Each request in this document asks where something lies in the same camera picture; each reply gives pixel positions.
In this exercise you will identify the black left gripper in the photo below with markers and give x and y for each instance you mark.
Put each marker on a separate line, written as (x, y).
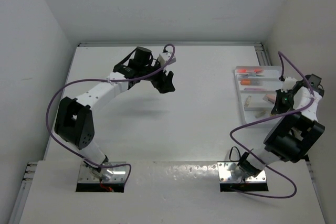
(163, 82)

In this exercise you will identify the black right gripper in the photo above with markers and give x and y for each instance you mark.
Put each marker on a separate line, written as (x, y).
(278, 108)

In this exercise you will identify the grey brown eraser block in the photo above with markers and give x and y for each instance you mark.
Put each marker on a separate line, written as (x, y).
(260, 114)

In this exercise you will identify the white pink eraser box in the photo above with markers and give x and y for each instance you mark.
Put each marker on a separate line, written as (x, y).
(248, 101)

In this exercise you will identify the orange capped grey marker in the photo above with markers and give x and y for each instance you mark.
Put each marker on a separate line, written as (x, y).
(250, 83)

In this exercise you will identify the pink red highlighter pen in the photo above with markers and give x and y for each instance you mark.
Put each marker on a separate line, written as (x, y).
(249, 71)

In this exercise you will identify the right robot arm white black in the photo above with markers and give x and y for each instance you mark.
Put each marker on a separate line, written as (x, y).
(295, 133)

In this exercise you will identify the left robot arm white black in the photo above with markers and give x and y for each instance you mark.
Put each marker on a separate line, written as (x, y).
(74, 120)

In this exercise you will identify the white compartment tray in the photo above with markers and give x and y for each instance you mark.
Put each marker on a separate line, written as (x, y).
(271, 84)

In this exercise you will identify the pink purple highlighter pen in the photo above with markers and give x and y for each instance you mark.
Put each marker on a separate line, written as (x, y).
(254, 89)

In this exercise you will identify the metal mounting plate right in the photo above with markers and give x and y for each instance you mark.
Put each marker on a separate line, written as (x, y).
(229, 173)

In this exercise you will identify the metal mounting plate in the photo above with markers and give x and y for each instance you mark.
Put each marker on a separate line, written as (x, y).
(87, 174)
(229, 173)

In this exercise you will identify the metal mounting plate left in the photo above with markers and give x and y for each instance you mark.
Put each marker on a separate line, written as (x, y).
(87, 174)

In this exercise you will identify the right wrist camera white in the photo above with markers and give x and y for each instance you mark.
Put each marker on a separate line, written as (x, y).
(288, 84)

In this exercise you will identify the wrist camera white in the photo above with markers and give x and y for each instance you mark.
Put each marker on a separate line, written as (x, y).
(288, 84)
(165, 59)

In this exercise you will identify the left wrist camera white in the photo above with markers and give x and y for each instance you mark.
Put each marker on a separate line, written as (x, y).
(165, 59)

